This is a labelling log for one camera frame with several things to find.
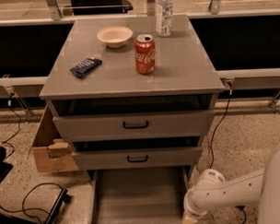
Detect beige bowl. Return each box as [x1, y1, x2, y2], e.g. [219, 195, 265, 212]
[97, 26, 133, 49]

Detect black cable left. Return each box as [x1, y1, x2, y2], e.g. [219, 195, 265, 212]
[0, 91, 24, 159]

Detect black cable right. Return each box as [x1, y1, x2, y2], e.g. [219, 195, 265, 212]
[205, 88, 247, 224]

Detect black floor cable loop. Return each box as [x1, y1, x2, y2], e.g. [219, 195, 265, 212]
[0, 181, 65, 224]

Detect grey drawer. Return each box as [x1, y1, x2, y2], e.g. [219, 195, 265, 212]
[52, 110, 215, 142]
[73, 136, 202, 170]
[75, 164, 208, 224]

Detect clear plastic water bottle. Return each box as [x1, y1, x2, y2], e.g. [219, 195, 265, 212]
[156, 0, 174, 37]

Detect brown cardboard box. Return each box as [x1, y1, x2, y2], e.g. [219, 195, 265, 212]
[31, 107, 78, 172]

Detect grey drawer cabinet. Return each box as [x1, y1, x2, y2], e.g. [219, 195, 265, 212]
[36, 12, 228, 183]

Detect dark blue snack packet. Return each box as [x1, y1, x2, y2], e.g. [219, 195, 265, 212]
[70, 56, 102, 79]

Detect grey middle drawer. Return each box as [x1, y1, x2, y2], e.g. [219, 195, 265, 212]
[73, 136, 202, 170]

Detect red cola can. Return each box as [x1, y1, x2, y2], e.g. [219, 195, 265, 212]
[134, 34, 156, 74]

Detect black stand base left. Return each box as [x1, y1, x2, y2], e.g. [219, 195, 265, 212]
[0, 187, 70, 224]

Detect grey top drawer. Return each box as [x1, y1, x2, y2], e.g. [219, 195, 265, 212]
[52, 110, 215, 142]

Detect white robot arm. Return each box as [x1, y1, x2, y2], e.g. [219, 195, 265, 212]
[182, 143, 280, 224]

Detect grey bottom drawer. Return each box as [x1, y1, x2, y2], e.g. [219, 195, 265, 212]
[75, 164, 208, 224]

